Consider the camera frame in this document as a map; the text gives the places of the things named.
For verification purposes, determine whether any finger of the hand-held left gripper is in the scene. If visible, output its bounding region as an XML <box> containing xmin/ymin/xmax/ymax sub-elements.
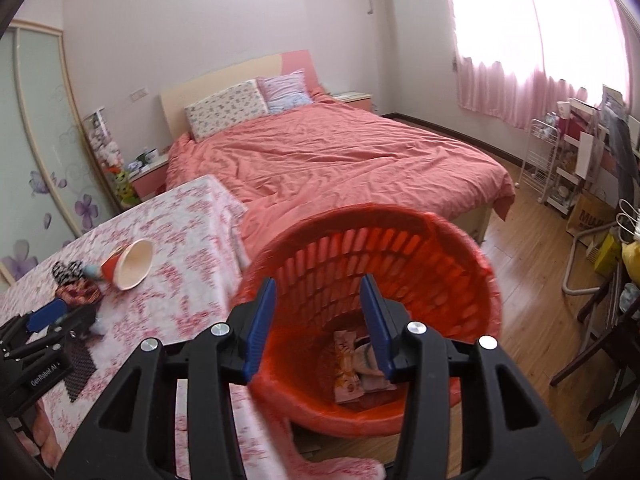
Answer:
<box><xmin>47</xmin><ymin>305</ymin><xmax>98</xmax><ymax>347</ymax></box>
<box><xmin>25</xmin><ymin>299</ymin><xmax>71</xmax><ymax>333</ymax></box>

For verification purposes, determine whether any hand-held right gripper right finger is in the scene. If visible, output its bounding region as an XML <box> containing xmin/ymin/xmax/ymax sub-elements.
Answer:
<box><xmin>359</xmin><ymin>275</ymin><xmax>586</xmax><ymax>480</ymax></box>

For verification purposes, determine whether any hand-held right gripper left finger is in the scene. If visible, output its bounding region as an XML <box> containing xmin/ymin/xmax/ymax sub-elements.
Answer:
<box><xmin>54</xmin><ymin>277</ymin><xmax>277</xmax><ymax>480</ymax></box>

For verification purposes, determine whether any black daisy print scrunchie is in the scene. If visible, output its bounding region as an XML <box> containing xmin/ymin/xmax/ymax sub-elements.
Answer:
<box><xmin>51</xmin><ymin>260</ymin><xmax>86</xmax><ymax>286</ymax></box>

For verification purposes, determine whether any orange plastic basket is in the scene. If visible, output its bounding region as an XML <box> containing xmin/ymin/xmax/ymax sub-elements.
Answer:
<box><xmin>235</xmin><ymin>203</ymin><xmax>503</xmax><ymax>436</ymax></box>

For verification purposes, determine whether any white crumpled wrapper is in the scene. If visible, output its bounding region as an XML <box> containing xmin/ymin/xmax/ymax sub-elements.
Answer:
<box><xmin>352</xmin><ymin>339</ymin><xmax>396</xmax><ymax>393</ymax></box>

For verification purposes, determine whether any orange white snack packet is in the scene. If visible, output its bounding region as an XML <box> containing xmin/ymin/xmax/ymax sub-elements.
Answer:
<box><xmin>332</xmin><ymin>330</ymin><xmax>364</xmax><ymax>404</ymax></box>

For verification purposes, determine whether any red white paper cup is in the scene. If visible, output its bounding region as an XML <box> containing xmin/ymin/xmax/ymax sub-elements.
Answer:
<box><xmin>100</xmin><ymin>238</ymin><xmax>155</xmax><ymax>291</ymax></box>

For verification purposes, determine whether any pink floral tablecloth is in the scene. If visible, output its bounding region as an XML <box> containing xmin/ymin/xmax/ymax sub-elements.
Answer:
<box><xmin>0</xmin><ymin>175</ymin><xmax>386</xmax><ymax>480</ymax></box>

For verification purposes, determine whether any green plush toy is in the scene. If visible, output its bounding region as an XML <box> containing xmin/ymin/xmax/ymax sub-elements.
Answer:
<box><xmin>114</xmin><ymin>170</ymin><xmax>141</xmax><ymax>206</ymax></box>

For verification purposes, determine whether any pink nightstand with mugs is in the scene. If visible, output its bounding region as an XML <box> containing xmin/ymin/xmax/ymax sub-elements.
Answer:
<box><xmin>126</xmin><ymin>152</ymin><xmax>171</xmax><ymax>202</ymax></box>

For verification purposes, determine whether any bed with coral cover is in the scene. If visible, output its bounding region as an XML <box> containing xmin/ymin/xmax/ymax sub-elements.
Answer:
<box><xmin>160</xmin><ymin>50</ymin><xmax>516</xmax><ymax>248</ymax></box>

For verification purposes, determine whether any wardrobe with purple flower doors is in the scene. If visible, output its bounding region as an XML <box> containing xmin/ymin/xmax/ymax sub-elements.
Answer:
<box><xmin>0</xmin><ymin>20</ymin><xmax>123</xmax><ymax>286</ymax></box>

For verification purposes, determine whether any glass display tube with plush toys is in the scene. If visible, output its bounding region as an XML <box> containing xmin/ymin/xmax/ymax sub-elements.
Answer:
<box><xmin>82</xmin><ymin>107</ymin><xmax>126</xmax><ymax>206</ymax></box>

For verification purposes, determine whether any dark wooden chair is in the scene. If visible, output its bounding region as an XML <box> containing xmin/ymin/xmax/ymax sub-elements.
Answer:
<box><xmin>550</xmin><ymin>280</ymin><xmax>640</xmax><ymax>421</ymax></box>

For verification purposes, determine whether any white floral pillow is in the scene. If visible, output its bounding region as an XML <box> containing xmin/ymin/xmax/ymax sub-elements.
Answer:
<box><xmin>184</xmin><ymin>80</ymin><xmax>269</xmax><ymax>143</ymax></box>

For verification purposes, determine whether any brown cardboard box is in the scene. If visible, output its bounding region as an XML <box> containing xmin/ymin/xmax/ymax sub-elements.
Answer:
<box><xmin>566</xmin><ymin>192</ymin><xmax>618</xmax><ymax>243</ymax></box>

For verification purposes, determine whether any white storage trolley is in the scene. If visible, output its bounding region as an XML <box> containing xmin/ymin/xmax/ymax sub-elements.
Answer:
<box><xmin>546</xmin><ymin>137</ymin><xmax>593</xmax><ymax>217</ymax></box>

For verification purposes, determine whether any yellow green box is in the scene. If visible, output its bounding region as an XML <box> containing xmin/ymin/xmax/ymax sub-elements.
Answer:
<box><xmin>594</xmin><ymin>232</ymin><xmax>623</xmax><ymax>277</ymax></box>

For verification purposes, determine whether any pink striped pillow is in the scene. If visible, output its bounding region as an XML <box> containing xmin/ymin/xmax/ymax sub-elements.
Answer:
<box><xmin>256</xmin><ymin>70</ymin><xmax>315</xmax><ymax>113</ymax></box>

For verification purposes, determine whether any yellow bag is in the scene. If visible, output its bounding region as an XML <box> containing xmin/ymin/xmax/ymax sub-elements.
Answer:
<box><xmin>620</xmin><ymin>240</ymin><xmax>640</xmax><ymax>282</ymax></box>

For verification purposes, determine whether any white board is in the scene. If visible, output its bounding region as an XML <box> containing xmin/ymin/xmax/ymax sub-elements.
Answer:
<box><xmin>575</xmin><ymin>132</ymin><xmax>607</xmax><ymax>181</ymax></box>

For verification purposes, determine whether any dark panel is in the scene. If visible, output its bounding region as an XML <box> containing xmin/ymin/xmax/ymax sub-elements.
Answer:
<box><xmin>607</xmin><ymin>115</ymin><xmax>640</xmax><ymax>201</ymax></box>

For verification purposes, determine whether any pink curtain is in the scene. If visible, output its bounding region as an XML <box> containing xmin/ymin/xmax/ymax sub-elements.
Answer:
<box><xmin>440</xmin><ymin>0</ymin><xmax>633</xmax><ymax>131</ymax></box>

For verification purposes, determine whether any white metal tube frame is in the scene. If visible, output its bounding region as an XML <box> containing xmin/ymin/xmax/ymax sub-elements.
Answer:
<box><xmin>562</xmin><ymin>220</ymin><xmax>621</xmax><ymax>296</ymax></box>

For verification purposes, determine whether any white wire rack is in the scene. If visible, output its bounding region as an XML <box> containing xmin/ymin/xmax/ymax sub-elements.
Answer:
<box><xmin>519</xmin><ymin>119</ymin><xmax>566</xmax><ymax>206</ymax></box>

